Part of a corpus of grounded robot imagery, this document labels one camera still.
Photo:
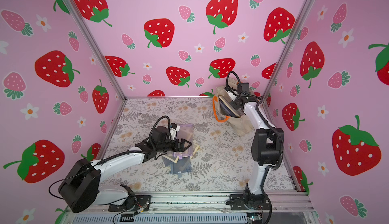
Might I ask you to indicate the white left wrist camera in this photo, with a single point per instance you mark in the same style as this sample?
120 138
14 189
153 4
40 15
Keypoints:
173 130

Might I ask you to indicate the purple mesh pouch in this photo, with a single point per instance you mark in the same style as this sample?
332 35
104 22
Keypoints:
185 137

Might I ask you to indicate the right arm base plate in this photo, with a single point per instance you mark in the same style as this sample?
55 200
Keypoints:
248 202

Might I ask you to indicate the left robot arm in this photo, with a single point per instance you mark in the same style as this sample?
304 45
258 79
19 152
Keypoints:
81 187

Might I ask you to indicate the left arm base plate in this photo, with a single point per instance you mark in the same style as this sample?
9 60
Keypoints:
137 203

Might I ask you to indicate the grey-blue mesh pouch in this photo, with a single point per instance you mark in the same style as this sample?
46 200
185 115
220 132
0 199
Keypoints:
180 167

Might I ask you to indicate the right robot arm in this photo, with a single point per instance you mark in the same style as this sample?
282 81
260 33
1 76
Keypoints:
267 149

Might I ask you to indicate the aluminium front rail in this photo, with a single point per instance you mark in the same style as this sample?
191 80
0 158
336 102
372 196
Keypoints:
203 208

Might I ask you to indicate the cream mesh pouch front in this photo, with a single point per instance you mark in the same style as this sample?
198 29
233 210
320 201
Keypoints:
228 109

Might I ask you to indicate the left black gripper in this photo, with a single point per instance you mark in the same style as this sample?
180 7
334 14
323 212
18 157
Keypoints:
181 143

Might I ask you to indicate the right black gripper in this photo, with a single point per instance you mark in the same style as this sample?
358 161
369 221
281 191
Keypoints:
236 101

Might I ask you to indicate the cream trim pouch underneath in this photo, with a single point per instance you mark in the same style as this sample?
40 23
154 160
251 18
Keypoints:
196 149

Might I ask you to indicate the beige canvas bag orange handles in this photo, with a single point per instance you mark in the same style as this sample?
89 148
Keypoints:
243 125

